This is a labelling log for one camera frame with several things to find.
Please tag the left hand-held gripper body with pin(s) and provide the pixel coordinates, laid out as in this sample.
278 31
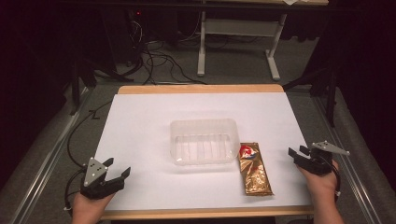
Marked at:
93 174

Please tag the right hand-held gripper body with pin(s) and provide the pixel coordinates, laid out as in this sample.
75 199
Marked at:
320 160

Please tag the person's right hand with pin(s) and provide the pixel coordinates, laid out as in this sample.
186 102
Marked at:
323 186

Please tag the person's left hand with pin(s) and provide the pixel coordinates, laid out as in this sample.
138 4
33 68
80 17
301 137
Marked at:
88 207

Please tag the white paper sheet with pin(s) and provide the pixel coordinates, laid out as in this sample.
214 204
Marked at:
143 140

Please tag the gold snack packet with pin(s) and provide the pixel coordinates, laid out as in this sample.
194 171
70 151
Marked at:
255 174

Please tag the black metal stand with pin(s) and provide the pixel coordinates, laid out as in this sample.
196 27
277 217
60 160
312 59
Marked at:
331 93
76 84

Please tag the clear plastic container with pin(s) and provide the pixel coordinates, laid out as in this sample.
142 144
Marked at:
204 141

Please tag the dark computer tower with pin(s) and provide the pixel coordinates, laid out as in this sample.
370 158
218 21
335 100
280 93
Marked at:
124 34

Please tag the metal floor rail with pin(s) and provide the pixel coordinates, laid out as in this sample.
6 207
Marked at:
46 158
351 174

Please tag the white desk frame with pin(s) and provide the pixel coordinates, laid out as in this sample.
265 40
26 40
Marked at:
243 27

